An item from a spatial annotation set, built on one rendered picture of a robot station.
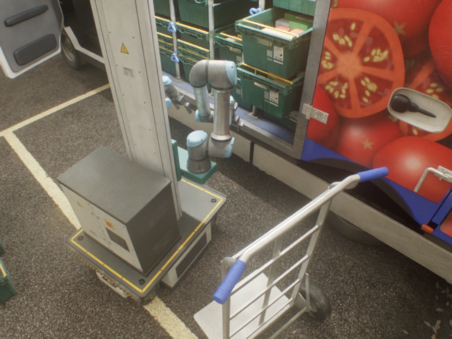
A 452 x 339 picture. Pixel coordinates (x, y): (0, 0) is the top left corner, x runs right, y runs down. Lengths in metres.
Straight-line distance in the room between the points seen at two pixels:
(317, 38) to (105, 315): 2.09
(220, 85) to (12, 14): 3.20
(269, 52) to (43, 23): 3.34
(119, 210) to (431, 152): 1.56
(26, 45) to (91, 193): 2.96
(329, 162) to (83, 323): 1.87
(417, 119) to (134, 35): 1.38
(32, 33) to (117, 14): 3.05
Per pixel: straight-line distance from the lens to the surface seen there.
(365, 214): 2.20
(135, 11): 1.43
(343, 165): 2.03
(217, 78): 1.58
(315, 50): 1.83
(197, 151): 1.77
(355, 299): 2.36
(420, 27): 1.60
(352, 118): 1.85
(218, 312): 2.16
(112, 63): 1.68
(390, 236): 2.23
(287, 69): 1.84
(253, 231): 2.49
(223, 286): 0.87
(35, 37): 4.56
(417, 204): 2.00
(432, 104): 1.72
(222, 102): 1.63
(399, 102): 1.69
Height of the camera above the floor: 2.01
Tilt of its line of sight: 43 degrees down
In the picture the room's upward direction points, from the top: straight up
